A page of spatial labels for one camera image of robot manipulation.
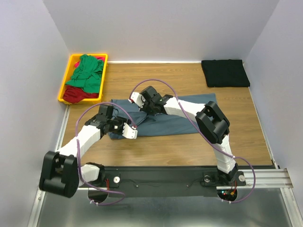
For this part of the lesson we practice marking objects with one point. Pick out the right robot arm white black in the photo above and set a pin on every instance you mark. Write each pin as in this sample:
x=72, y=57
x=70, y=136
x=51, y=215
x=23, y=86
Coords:
x=208, y=120

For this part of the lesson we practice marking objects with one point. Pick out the pink t-shirt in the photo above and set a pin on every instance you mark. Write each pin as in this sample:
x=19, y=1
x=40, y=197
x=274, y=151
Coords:
x=97, y=57

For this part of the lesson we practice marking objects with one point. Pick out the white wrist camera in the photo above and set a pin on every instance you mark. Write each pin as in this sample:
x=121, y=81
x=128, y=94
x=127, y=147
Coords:
x=129, y=132
x=137, y=98

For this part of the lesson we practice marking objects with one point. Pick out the yellow plastic tray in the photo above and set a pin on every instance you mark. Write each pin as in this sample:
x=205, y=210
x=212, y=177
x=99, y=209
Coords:
x=74, y=58

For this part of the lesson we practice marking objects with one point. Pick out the dark red t-shirt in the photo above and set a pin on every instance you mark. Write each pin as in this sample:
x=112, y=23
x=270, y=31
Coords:
x=75, y=95

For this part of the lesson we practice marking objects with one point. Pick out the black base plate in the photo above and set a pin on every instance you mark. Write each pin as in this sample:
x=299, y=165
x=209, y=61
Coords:
x=167, y=181

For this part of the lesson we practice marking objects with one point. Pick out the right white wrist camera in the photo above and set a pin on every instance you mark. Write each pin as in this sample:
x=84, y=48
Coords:
x=137, y=98

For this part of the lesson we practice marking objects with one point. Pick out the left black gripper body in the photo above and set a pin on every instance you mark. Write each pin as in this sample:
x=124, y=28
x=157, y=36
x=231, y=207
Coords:
x=116, y=125

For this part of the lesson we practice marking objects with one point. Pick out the green t-shirt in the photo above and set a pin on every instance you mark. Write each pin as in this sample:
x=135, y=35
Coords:
x=88, y=74

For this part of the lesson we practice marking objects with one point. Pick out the blue-grey t-shirt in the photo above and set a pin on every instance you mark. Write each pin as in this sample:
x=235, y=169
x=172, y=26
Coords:
x=161, y=124

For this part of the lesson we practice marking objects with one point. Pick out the aluminium frame rail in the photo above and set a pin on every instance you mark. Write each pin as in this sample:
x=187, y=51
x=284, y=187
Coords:
x=264, y=201

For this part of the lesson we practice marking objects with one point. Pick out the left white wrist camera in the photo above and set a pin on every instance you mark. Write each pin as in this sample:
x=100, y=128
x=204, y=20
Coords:
x=129, y=132

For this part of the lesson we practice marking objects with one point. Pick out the electronics board with leds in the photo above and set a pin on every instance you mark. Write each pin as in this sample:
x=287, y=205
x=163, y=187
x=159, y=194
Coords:
x=227, y=195

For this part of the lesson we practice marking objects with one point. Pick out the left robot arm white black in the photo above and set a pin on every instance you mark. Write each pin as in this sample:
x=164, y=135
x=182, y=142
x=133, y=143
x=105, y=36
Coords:
x=62, y=172

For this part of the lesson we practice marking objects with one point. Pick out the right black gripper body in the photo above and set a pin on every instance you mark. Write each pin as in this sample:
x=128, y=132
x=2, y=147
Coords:
x=148, y=107

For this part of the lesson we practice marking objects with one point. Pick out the folded black t-shirt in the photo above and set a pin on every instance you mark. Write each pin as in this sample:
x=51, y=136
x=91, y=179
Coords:
x=225, y=73

